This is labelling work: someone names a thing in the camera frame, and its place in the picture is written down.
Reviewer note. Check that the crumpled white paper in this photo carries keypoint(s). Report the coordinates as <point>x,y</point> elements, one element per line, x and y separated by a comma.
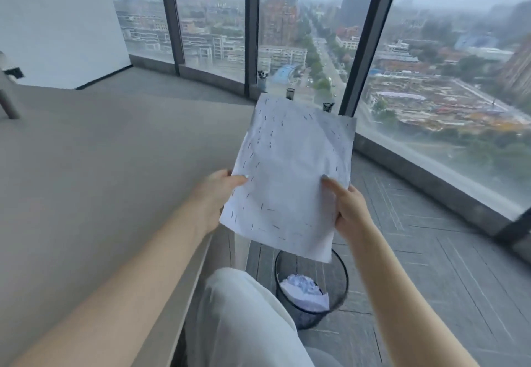
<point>305,294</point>

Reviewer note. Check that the person's left thumb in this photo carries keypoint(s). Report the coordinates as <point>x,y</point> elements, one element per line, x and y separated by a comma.
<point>236,181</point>

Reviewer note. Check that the dark window frame post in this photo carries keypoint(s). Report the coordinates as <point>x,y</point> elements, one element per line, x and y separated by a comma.
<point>171,14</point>
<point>369,43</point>
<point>252,30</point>

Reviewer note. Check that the black mesh waste bin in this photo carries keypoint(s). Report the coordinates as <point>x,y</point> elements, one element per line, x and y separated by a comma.
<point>309,300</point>

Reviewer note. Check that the person's right thumb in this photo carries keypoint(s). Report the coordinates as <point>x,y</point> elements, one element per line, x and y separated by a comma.
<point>334,186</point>

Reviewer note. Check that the person's left forearm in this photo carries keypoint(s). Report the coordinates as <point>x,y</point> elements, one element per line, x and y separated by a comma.
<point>112,283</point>

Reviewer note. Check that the grey chair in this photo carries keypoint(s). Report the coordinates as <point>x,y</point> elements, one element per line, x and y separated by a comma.
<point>8,88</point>

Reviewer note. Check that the person's white trousers leg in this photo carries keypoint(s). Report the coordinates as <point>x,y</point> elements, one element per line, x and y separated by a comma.
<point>244,321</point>

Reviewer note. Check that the white stapled paper sheet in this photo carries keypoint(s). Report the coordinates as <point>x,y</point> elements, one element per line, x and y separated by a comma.
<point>286,171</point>

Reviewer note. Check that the person's left hand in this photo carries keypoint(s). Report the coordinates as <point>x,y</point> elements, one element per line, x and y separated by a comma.
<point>212,196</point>

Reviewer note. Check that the person's right hand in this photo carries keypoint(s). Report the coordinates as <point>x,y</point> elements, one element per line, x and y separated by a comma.
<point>352,209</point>

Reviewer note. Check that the person's right forearm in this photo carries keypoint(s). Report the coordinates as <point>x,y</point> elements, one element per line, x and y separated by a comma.
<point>402,296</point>

